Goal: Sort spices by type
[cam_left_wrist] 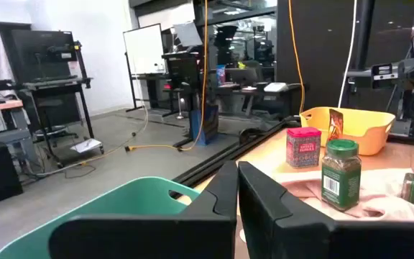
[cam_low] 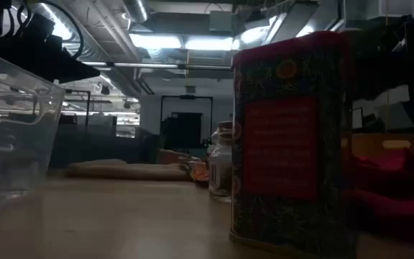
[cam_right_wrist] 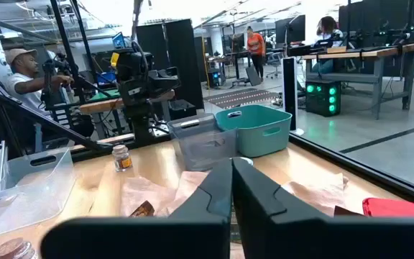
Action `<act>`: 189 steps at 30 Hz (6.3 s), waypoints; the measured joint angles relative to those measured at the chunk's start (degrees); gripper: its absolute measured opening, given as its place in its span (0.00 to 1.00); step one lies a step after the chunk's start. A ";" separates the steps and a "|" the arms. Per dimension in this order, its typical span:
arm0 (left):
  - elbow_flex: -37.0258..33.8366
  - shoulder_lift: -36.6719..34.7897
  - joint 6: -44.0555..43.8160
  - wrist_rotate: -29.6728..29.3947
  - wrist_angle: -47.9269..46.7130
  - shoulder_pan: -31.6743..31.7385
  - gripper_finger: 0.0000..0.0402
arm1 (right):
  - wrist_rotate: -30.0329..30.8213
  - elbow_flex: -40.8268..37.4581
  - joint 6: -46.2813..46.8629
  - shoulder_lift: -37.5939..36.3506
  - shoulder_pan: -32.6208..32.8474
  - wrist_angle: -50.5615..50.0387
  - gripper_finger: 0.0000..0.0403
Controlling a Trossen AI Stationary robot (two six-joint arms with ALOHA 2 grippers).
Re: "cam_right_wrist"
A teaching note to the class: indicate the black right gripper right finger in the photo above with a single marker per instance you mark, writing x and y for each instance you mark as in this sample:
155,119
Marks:
264,216

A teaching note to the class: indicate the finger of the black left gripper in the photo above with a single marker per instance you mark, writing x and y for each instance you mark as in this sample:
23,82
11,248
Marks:
164,87
166,73

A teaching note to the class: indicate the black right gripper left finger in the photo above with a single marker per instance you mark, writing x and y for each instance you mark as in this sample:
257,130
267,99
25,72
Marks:
207,216

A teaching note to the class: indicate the brown spice packet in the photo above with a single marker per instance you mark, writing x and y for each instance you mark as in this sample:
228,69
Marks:
143,209

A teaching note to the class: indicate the small glass spice jar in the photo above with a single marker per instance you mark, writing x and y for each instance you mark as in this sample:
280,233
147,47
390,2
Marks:
121,160

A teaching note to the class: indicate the red spice tin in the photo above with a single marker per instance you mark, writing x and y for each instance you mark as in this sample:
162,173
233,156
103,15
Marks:
390,208

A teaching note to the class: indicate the clear plastic bin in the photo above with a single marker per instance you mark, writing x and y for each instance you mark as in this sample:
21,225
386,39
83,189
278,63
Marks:
31,194

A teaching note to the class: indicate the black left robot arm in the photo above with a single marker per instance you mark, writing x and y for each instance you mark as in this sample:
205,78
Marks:
140,118

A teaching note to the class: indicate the black partition panel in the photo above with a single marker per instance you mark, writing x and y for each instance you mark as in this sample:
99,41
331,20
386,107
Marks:
182,54

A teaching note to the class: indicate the laptop with blue screen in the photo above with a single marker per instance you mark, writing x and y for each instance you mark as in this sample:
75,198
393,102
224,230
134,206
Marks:
118,40

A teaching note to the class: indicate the beige cloth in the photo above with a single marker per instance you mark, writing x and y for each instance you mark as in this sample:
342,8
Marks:
146,190

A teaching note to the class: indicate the grey translucent plastic bin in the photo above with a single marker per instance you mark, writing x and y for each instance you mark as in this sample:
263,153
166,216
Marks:
203,147

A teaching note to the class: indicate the striped floor mat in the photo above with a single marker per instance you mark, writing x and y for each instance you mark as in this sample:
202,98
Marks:
241,98

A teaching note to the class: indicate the teal plastic bin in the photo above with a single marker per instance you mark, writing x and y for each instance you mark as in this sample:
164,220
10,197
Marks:
261,133

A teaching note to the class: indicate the person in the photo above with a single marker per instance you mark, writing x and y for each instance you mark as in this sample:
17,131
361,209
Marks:
255,45
23,86
327,28

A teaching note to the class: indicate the grey office chair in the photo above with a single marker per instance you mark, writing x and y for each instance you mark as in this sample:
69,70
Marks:
274,61

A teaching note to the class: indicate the black pole with white base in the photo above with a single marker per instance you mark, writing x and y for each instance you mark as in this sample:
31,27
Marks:
289,93

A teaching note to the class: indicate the black computer green lights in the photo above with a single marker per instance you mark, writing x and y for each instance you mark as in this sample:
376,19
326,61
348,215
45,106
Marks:
322,99

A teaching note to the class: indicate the wooden workbench grey legs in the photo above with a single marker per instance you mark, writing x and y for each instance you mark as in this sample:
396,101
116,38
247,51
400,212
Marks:
340,54

